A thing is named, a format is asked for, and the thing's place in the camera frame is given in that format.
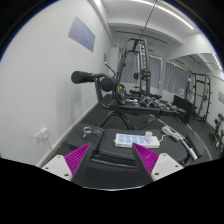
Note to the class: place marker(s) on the chrome barbell bar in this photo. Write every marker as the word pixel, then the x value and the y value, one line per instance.
pixel 188 148

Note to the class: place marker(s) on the white wall socket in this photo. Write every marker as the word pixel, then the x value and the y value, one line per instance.
pixel 40 135

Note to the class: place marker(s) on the grey window curtain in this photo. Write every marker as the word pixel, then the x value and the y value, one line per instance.
pixel 154 71
pixel 176 77

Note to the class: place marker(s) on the white charger block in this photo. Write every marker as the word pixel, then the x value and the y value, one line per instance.
pixel 148 136

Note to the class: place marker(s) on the white power strip blue sockets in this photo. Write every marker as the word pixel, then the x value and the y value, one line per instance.
pixel 130 140

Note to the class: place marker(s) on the small purple wall poster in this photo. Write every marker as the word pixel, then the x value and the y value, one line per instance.
pixel 221 98

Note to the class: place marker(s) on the black bench with foam rollers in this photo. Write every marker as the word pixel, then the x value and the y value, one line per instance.
pixel 133 110

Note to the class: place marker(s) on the black weight plate yellow marks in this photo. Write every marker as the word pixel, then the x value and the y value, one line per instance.
pixel 121 94
pixel 144 74

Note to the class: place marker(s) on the black power rack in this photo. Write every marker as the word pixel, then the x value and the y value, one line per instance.
pixel 201 96

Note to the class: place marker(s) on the group of dumbbells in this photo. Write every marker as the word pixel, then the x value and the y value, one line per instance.
pixel 151 99

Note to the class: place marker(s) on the black exercise equipment group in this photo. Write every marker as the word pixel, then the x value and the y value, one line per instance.
pixel 218 130

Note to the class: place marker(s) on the ceiling light strip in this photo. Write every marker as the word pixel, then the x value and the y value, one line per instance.
pixel 166 11
pixel 218 61

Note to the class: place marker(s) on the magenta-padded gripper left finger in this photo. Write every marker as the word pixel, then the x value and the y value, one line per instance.
pixel 56 166

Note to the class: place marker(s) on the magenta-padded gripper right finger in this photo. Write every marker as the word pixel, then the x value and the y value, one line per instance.
pixel 166 166

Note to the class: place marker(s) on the white paper sign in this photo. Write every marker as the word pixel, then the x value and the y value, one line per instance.
pixel 181 92

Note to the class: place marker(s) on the black upright box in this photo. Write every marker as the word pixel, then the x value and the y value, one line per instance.
pixel 182 108

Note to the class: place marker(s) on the black flat weight bench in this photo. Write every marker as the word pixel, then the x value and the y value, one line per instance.
pixel 110 150

